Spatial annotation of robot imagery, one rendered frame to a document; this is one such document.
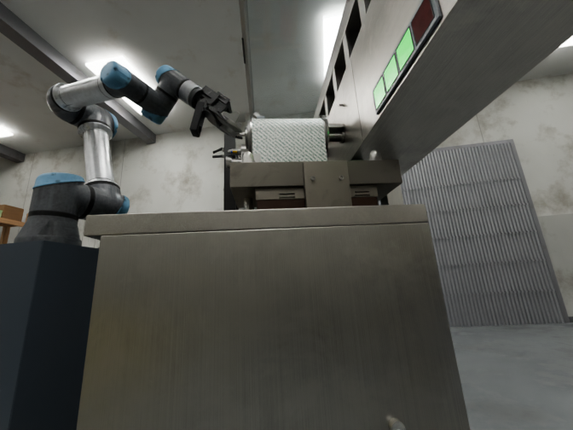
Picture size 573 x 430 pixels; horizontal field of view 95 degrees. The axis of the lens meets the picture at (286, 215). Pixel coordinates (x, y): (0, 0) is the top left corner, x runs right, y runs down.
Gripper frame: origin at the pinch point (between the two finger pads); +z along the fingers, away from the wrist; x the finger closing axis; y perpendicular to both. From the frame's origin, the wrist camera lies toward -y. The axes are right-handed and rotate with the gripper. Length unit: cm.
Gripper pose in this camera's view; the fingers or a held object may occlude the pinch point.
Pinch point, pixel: (237, 134)
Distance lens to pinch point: 94.2
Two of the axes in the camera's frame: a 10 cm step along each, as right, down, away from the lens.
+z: 8.0, 5.9, -1.0
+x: -0.8, 2.6, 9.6
